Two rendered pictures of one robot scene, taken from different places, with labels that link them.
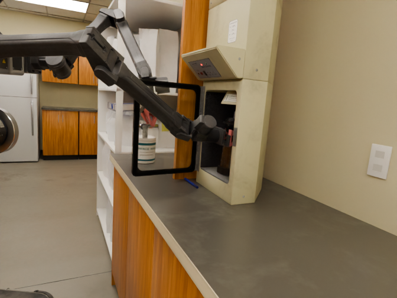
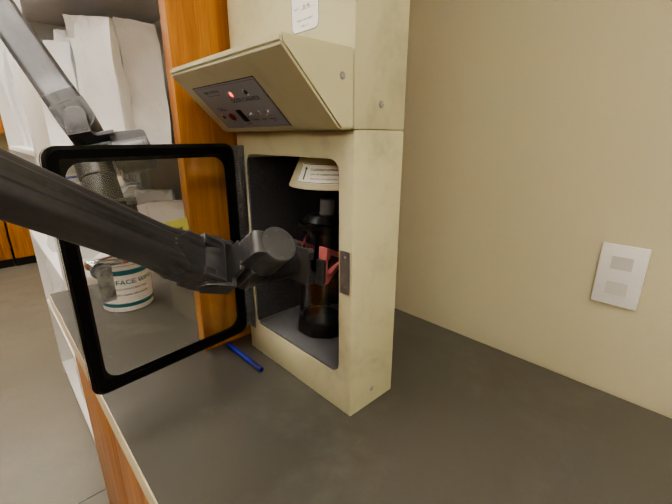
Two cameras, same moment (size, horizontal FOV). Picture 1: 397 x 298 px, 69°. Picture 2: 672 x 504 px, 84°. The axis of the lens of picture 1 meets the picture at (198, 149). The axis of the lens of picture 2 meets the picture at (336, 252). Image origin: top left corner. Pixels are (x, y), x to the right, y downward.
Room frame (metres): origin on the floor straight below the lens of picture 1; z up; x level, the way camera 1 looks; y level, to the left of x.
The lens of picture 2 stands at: (0.55, 0.04, 1.40)
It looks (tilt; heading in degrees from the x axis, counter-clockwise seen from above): 17 degrees down; 343
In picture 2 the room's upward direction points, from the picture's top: straight up
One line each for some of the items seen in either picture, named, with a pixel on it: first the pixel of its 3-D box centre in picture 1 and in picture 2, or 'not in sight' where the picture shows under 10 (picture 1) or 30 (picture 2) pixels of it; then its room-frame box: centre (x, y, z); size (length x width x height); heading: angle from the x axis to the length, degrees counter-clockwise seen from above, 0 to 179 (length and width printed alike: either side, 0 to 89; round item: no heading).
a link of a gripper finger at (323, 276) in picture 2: (230, 137); (323, 260); (1.18, -0.13, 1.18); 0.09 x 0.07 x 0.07; 118
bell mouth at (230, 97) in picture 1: (242, 98); (336, 169); (1.22, -0.17, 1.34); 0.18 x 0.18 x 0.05
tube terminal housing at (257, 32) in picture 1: (244, 103); (339, 178); (1.24, -0.18, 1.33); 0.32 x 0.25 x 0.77; 26
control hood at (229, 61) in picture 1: (208, 65); (251, 96); (1.16, -0.02, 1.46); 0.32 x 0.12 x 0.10; 26
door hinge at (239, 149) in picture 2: (199, 129); (244, 242); (1.32, 0.00, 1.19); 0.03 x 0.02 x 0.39; 26
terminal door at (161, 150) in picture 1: (167, 129); (167, 260); (1.24, 0.14, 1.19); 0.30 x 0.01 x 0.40; 122
